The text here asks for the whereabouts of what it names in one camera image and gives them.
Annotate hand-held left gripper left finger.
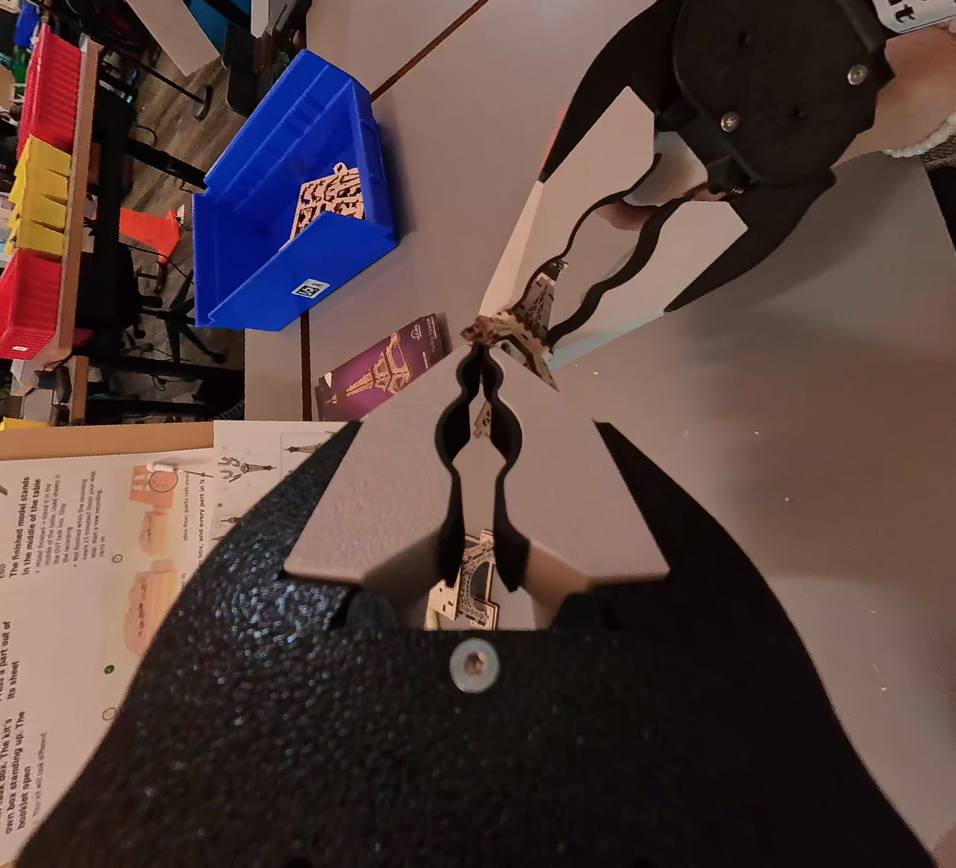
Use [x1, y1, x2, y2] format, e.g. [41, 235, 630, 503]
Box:
[282, 345, 482, 631]

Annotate person's dark clothing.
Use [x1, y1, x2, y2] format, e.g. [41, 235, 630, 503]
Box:
[925, 162, 956, 256]

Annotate blue plastic bin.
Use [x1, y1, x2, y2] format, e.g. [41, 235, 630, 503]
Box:
[193, 48, 399, 333]

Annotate wooden shelf table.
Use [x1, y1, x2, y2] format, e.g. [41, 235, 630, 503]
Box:
[33, 35, 102, 372]

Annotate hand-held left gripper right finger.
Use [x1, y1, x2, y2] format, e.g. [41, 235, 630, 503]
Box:
[478, 349, 671, 631]

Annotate wooden puzzle sheet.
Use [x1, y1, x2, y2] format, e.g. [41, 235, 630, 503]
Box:
[287, 162, 370, 249]

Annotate orange plastic chair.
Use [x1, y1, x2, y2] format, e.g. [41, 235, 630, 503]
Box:
[119, 207, 184, 264]

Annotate white pearl bracelet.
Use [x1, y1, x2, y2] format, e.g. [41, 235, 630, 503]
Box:
[885, 110, 956, 161]

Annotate row of red bins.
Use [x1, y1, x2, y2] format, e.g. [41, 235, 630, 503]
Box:
[16, 22, 85, 155]

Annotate purple tower kit box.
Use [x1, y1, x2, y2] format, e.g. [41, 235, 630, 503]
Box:
[314, 313, 453, 422]

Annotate wooden Eiffel tower model piece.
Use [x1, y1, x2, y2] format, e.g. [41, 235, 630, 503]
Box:
[462, 261, 561, 391]

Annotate grey desk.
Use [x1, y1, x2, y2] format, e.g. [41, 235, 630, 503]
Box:
[242, 0, 956, 839]

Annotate white instruction sheet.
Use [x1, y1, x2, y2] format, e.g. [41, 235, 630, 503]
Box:
[0, 446, 221, 865]

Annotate black office chair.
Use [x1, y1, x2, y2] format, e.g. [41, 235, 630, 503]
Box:
[75, 241, 225, 369]

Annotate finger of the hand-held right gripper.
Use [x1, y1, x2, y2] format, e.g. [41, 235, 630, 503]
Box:
[478, 87, 662, 324]
[547, 184, 753, 367]

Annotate red plastic bin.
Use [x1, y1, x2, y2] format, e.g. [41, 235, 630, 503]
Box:
[0, 251, 64, 361]

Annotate yellow sticky notes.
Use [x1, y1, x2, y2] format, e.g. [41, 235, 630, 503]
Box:
[9, 134, 74, 265]

